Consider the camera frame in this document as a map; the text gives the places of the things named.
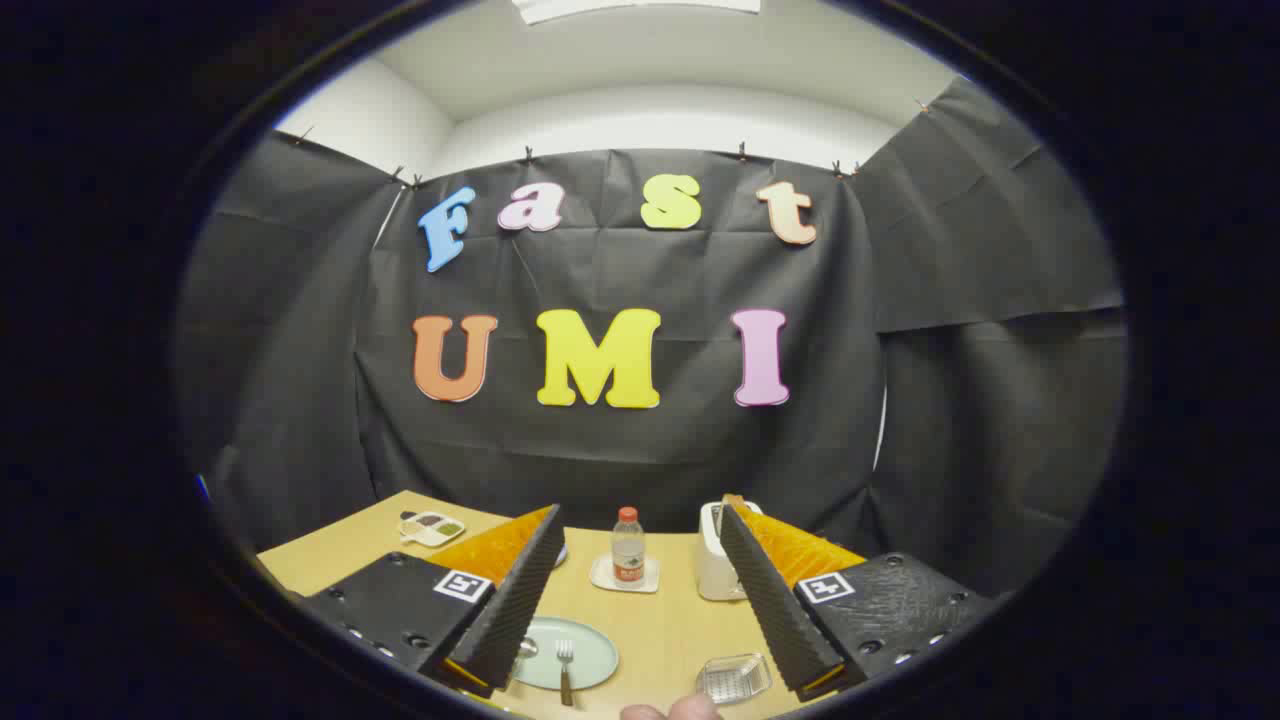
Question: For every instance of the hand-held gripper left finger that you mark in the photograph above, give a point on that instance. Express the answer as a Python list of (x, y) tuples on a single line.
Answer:
[(520, 600)]

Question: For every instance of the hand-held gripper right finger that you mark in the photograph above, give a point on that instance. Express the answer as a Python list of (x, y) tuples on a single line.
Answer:
[(770, 600)]

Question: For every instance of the metal spoon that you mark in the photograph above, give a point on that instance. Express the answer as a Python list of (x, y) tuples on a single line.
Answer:
[(528, 647)]

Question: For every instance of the metal fork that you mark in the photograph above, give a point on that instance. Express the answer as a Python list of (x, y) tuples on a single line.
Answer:
[(566, 670)]

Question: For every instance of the white toaster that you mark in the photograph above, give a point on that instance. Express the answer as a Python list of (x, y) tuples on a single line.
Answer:
[(712, 560)]

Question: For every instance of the white square coaster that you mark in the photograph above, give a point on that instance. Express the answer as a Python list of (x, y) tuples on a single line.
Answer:
[(600, 578)]

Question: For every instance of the light green round plate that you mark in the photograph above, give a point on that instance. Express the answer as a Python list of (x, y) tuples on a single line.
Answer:
[(592, 655)]

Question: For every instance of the white divided sauce dish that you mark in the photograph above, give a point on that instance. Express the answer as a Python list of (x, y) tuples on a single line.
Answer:
[(432, 528)]

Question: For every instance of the clear water bottle red cap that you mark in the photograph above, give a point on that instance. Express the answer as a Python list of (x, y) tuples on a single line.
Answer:
[(628, 545)]

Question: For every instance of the ceiling light panel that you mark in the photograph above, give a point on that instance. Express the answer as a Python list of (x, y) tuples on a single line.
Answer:
[(640, 6)]

